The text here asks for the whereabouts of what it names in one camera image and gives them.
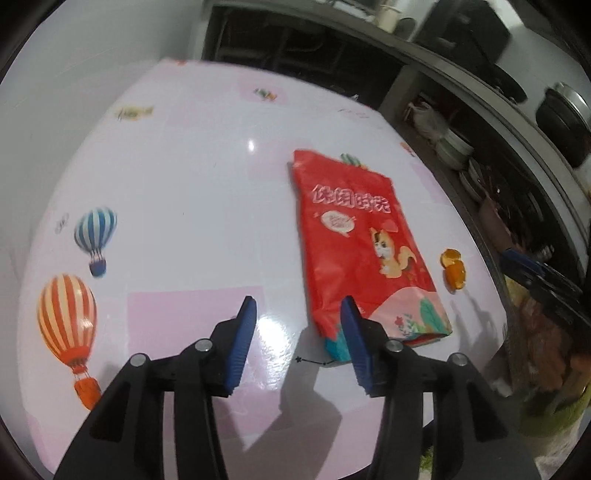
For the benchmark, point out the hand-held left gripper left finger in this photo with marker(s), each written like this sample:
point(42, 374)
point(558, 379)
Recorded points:
point(240, 341)

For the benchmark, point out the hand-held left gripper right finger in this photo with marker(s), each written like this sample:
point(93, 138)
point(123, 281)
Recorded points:
point(358, 341)

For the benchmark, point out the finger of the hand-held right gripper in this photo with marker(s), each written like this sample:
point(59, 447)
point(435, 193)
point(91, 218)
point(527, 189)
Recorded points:
point(538, 290)
point(511, 257)

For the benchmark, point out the red snack packet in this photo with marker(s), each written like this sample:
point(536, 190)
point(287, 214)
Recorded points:
point(360, 230)

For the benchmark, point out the pink basin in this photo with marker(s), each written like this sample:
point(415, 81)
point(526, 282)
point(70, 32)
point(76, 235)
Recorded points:
point(494, 221)

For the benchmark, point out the small orange plastic piece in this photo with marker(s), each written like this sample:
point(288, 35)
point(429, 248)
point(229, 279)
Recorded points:
point(455, 274)

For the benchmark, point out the green shaggy mat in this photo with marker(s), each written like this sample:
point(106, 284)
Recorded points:
point(549, 417)

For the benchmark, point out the stack of white bowls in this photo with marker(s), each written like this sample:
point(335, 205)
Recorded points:
point(455, 150)

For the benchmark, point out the black pot with metal lid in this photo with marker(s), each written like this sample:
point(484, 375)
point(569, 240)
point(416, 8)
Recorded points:
point(561, 120)

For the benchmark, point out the white plastic bag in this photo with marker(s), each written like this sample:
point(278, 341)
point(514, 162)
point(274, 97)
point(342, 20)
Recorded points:
point(427, 120)

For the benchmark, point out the black wok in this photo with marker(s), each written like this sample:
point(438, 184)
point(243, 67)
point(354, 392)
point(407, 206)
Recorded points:
point(505, 85)

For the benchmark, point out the white mug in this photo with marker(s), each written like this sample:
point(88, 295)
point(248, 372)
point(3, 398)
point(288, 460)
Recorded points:
point(388, 18)

